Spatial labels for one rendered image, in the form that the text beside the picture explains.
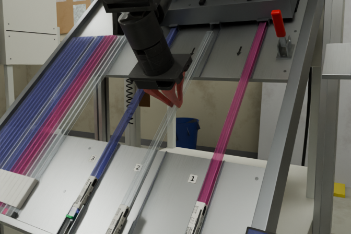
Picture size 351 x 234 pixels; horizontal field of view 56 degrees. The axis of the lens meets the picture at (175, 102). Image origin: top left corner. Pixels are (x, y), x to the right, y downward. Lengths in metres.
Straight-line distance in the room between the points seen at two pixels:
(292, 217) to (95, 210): 0.53
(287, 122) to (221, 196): 0.16
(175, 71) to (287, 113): 0.19
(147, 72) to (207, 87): 3.08
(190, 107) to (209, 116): 0.25
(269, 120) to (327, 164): 2.25
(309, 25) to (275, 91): 2.43
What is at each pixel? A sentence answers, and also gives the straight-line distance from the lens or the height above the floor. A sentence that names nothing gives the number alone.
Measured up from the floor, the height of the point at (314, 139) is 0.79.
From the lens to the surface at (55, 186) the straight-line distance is 0.69.
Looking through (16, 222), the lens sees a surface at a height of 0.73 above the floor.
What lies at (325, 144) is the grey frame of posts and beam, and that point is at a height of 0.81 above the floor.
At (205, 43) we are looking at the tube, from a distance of 0.74.
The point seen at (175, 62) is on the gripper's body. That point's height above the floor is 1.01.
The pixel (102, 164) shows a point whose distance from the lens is 0.64.
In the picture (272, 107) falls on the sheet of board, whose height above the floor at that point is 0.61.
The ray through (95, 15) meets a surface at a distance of 1.11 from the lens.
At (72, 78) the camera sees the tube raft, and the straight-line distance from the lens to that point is 0.88.
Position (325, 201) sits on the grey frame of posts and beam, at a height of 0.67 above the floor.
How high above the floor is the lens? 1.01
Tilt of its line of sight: 7 degrees down
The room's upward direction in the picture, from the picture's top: straight up
